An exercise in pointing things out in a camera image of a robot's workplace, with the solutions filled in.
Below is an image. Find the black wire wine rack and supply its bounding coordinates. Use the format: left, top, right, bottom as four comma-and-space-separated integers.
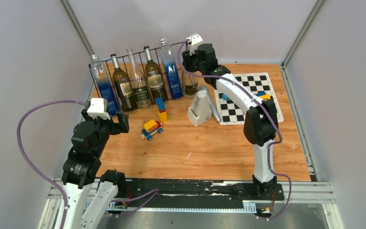
89, 39, 184, 115

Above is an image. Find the clear bottle dark label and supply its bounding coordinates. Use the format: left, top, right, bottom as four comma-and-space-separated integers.
182, 71, 198, 97

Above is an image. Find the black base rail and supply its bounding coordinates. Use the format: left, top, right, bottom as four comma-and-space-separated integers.
47, 177, 335, 216

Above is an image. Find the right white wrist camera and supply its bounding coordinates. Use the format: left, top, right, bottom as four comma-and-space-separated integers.
186, 33, 203, 55

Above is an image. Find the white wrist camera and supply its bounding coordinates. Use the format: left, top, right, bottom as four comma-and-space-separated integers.
186, 33, 203, 55
87, 98, 111, 120

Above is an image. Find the blue red yellow block tower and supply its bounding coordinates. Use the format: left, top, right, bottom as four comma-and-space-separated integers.
155, 97, 168, 123

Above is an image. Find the yellow blue block frame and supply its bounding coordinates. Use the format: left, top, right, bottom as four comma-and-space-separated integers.
255, 92, 272, 101

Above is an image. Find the checkered chess mat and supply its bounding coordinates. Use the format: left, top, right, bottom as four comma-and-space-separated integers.
214, 73, 284, 125

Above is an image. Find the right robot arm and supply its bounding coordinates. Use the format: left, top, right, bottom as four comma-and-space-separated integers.
178, 40, 284, 200

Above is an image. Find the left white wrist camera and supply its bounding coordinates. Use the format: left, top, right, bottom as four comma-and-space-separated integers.
87, 98, 111, 120

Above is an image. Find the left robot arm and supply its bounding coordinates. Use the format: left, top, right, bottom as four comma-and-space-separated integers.
60, 109, 130, 229

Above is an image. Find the white metronome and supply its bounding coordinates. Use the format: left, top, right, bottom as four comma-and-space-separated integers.
187, 90, 212, 127

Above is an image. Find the dark green wine bottle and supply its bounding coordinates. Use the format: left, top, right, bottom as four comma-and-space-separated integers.
111, 53, 137, 112

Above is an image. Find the purple cable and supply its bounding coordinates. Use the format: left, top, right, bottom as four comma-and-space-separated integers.
176, 39, 293, 221
16, 100, 92, 229

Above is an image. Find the yellow blue toy car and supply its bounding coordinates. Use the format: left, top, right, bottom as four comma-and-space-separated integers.
141, 119, 163, 141

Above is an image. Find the clear champagne bottle black label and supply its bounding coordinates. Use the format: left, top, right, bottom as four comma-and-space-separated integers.
126, 48, 152, 108

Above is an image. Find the green wine bottle cream label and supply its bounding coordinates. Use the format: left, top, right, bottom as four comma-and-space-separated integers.
144, 46, 168, 102

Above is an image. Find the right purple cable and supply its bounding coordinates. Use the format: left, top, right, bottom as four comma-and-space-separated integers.
176, 39, 293, 221

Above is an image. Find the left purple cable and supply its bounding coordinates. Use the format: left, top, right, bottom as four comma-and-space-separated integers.
16, 100, 92, 229

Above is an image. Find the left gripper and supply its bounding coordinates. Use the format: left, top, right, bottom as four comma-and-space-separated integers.
82, 108, 129, 156

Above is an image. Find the blue green white block cluster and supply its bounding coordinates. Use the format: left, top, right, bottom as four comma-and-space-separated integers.
221, 94, 231, 101

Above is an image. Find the blue square bottle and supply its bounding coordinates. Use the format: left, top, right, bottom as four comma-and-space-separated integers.
90, 54, 119, 116
160, 38, 183, 99

